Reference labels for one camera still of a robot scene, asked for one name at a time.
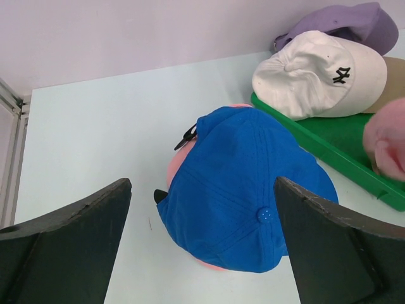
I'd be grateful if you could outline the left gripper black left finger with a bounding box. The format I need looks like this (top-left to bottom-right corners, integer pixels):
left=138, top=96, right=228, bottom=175
left=1, top=178, right=132, bottom=303

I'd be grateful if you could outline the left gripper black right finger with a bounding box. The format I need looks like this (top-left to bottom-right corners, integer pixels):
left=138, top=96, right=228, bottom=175
left=274, top=177, right=404, bottom=303

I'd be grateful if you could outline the blue mesh cap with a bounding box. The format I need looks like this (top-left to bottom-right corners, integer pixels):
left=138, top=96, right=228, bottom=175
left=154, top=106, right=338, bottom=273

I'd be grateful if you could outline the pink LA cap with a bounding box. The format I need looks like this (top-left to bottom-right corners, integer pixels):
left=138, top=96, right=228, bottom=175
left=363, top=98, right=404, bottom=182

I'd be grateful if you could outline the white NY cap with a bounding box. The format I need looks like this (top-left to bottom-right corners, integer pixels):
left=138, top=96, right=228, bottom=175
left=252, top=30, right=388, bottom=120

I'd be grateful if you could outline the green plastic tray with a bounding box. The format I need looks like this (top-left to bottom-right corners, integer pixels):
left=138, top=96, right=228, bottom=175
left=251, top=93, right=404, bottom=212

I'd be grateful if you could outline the tan cap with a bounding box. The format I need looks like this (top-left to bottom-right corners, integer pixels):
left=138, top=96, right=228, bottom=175
left=363, top=56, right=405, bottom=113

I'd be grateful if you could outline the purple cap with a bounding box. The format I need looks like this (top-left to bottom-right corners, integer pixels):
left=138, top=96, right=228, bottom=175
left=273, top=2, right=399, bottom=56

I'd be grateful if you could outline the left aluminium corner post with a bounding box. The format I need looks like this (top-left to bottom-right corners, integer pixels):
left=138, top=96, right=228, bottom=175
left=1, top=80, right=31, bottom=228

